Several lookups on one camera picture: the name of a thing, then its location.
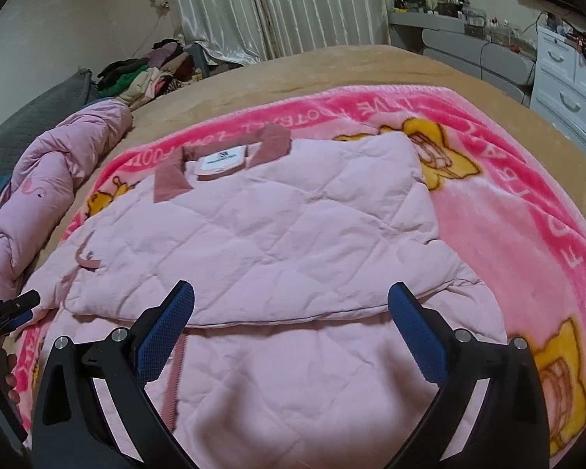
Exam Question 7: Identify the tan bed sheet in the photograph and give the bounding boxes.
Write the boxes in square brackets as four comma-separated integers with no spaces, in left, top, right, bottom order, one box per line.
[0,43,586,353]

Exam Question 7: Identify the grey wall desk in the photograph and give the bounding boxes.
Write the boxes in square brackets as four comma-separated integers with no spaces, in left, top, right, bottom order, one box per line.
[388,10,536,107]

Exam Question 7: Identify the pink football cartoon blanket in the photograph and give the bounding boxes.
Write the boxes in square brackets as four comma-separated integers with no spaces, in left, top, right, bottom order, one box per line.
[15,86,586,468]

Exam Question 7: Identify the grey quilted pillow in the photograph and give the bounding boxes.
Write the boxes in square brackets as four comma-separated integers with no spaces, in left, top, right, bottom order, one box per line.
[0,69,99,178]

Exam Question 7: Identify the pink rolled duvet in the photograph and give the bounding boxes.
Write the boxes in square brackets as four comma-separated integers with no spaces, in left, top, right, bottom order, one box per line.
[0,100,133,300]

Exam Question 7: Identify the person's left hand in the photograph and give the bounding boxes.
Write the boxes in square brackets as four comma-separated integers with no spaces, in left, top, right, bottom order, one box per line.
[5,354,21,405]

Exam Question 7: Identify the desk clutter items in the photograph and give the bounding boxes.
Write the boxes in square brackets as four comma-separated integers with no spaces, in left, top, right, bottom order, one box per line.
[388,0,545,45]

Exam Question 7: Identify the white drawer cabinet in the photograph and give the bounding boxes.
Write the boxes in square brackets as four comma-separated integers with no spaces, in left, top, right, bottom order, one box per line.
[530,27,586,156]

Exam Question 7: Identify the pink quilted jacket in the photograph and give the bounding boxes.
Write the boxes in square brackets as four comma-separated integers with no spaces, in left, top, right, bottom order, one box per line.
[28,130,507,468]

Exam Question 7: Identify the white striped curtain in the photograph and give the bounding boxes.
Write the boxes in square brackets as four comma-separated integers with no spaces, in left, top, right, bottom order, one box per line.
[166,0,389,66]

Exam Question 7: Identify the pile of mixed clothes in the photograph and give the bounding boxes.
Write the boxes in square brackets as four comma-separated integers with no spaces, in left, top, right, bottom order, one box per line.
[95,38,210,110]

